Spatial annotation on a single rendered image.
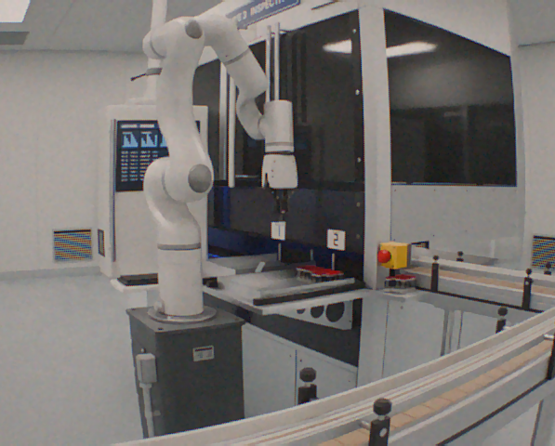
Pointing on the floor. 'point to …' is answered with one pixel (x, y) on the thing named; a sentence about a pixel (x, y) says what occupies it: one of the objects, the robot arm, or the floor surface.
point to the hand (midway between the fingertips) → (281, 205)
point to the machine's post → (375, 187)
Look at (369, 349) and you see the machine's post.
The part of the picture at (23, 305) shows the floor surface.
